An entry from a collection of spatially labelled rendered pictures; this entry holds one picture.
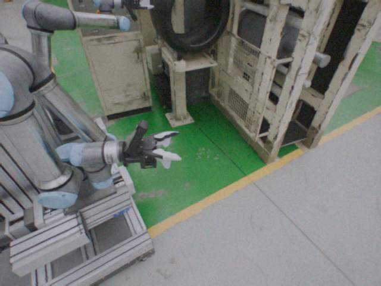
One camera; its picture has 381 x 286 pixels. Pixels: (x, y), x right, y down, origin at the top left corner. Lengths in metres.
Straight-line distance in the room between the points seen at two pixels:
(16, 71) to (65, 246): 0.73
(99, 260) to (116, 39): 1.80
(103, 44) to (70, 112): 1.58
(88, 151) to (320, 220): 1.71
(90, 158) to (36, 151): 0.15
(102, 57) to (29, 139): 1.72
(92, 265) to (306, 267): 1.30
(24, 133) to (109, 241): 0.98
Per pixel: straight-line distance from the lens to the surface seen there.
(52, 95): 0.83
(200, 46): 1.83
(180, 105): 2.46
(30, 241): 1.22
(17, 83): 0.71
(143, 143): 0.75
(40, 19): 1.40
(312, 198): 2.12
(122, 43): 2.39
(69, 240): 1.16
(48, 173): 0.86
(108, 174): 0.86
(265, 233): 1.82
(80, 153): 0.78
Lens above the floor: 1.57
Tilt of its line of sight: 42 degrees down
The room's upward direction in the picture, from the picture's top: straight up
